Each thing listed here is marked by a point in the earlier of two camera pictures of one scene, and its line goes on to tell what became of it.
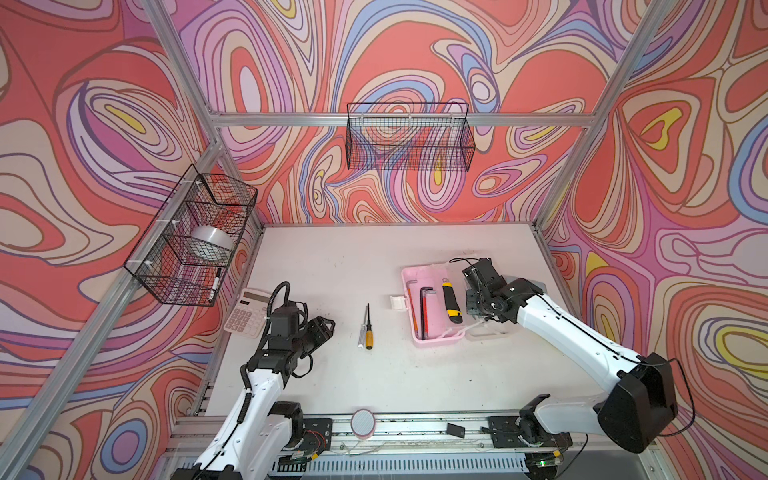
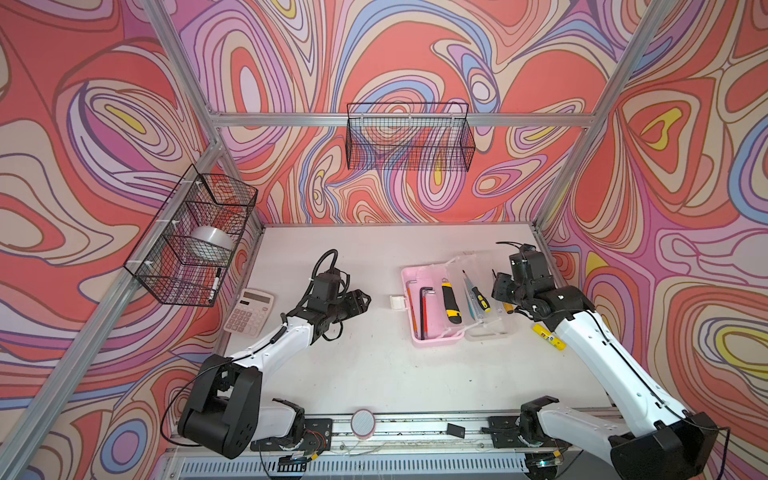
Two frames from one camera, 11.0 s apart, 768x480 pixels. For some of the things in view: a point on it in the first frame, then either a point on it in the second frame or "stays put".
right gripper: [471, 307] → [501, 284]
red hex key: [425, 312] stays put
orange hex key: [413, 305] stays put
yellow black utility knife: [452, 307] stays put
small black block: [455, 430] stays put
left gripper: [318, 330] → [355, 300]
